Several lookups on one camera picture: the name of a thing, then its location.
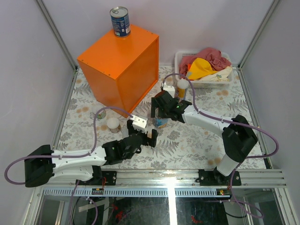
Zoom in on light blue soup can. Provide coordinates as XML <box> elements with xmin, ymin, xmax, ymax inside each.
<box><xmin>154</xmin><ymin>111</ymin><xmax>169</xmax><ymax>128</ymax></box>

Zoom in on dark blue tin can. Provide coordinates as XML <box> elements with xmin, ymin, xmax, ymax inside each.
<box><xmin>110</xmin><ymin>7</ymin><xmax>131</xmax><ymax>38</ymax></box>

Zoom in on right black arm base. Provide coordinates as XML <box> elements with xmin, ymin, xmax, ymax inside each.
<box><xmin>195</xmin><ymin>169</ymin><xmax>241</xmax><ymax>186</ymax></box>

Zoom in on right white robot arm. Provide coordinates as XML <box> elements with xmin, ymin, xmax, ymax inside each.
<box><xmin>151</xmin><ymin>90</ymin><xmax>258</xmax><ymax>185</ymax></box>

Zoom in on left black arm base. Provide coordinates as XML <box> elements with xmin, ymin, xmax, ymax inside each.
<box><xmin>76</xmin><ymin>165</ymin><xmax>117</xmax><ymax>187</ymax></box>

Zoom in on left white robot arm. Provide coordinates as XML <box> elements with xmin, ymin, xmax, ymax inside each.
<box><xmin>24</xmin><ymin>120</ymin><xmax>158</xmax><ymax>188</ymax></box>

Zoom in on small cup white lid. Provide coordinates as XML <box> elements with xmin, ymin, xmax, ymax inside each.
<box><xmin>106</xmin><ymin>118</ymin><xmax>120</xmax><ymax>134</ymax></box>

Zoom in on tall yellow canister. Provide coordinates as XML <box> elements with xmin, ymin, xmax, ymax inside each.
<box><xmin>176</xmin><ymin>79</ymin><xmax>189</xmax><ymax>100</ymax></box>

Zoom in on green can white lid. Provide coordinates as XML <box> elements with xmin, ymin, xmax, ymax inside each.
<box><xmin>97</xmin><ymin>109</ymin><xmax>106</xmax><ymax>120</ymax></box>

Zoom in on orange box cabinet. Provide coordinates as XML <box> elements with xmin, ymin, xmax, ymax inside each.
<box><xmin>77</xmin><ymin>25</ymin><xmax>159</xmax><ymax>113</ymax></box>

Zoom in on yellow cloth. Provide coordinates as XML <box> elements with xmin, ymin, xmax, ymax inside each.
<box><xmin>186</xmin><ymin>58</ymin><xmax>217</xmax><ymax>80</ymax></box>

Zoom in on cream printed cloth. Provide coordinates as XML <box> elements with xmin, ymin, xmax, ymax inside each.
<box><xmin>199</xmin><ymin>67</ymin><xmax>233</xmax><ymax>82</ymax></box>

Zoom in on pink cloth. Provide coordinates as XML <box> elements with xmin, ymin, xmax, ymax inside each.
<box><xmin>179</xmin><ymin>47</ymin><xmax>231</xmax><ymax>75</ymax></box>

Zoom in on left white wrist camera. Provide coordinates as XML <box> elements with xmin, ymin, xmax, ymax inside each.
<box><xmin>130</xmin><ymin>115</ymin><xmax>148</xmax><ymax>133</ymax></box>

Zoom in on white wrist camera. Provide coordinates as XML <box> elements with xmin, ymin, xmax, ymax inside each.
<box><xmin>130</xmin><ymin>115</ymin><xmax>148</xmax><ymax>133</ymax></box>
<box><xmin>161</xmin><ymin>80</ymin><xmax>175</xmax><ymax>98</ymax></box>

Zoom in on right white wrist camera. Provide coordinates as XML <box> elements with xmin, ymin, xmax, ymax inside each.
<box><xmin>161</xmin><ymin>80</ymin><xmax>175</xmax><ymax>98</ymax></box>

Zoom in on aluminium front rail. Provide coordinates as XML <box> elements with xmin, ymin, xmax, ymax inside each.
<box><xmin>41</xmin><ymin>169</ymin><xmax>286</xmax><ymax>198</ymax></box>

